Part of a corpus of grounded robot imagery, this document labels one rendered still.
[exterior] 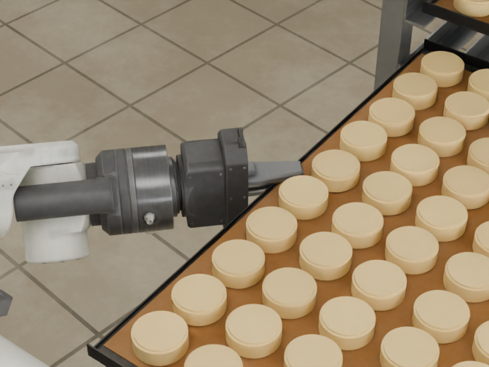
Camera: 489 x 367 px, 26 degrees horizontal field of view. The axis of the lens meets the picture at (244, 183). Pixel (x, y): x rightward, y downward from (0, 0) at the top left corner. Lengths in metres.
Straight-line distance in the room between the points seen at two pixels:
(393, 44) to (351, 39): 2.01
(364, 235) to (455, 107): 0.23
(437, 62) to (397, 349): 0.44
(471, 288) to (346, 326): 0.13
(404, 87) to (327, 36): 2.10
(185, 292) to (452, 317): 0.24
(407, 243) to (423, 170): 0.11
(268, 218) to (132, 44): 2.27
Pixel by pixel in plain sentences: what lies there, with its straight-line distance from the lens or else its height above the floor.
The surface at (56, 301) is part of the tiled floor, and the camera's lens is 2.48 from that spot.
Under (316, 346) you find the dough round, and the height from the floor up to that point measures 1.09.
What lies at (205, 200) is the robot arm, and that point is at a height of 1.07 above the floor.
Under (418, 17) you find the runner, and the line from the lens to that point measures 1.27.
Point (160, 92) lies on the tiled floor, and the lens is 3.06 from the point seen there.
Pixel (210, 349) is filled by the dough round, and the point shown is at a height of 1.09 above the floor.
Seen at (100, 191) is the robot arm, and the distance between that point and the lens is 1.03.
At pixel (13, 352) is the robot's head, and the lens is 0.42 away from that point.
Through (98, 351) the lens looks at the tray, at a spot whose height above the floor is 1.08.
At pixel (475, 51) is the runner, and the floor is 0.96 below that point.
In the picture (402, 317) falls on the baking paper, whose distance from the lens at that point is 0.98.
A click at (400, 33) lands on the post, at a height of 1.11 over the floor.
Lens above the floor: 1.79
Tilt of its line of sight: 41 degrees down
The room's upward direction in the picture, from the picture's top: straight up
